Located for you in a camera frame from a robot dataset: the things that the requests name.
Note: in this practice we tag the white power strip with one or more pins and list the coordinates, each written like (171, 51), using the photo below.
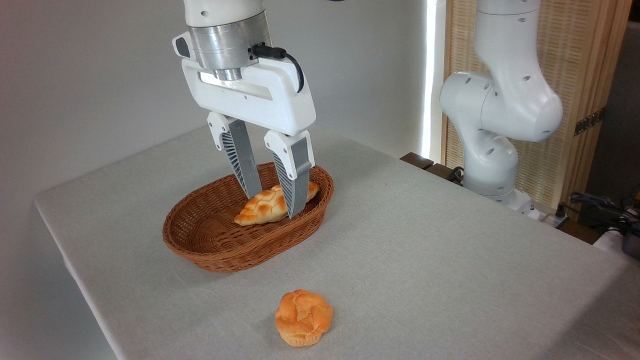
(549, 218)

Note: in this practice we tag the round orange bread bun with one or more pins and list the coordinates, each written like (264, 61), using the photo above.
(302, 317)

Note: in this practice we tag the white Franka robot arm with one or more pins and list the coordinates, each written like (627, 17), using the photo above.
(505, 100)

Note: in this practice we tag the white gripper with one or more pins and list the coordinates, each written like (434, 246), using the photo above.
(280, 107)

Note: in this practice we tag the dark metal hinge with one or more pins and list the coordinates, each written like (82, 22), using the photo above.
(589, 121)

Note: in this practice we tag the long braided bread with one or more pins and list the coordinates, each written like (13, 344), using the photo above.
(262, 207)

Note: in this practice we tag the light grey tablecloth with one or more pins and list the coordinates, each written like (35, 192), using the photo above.
(425, 260)

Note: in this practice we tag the brown wicker basket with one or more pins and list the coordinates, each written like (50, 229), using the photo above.
(225, 250)

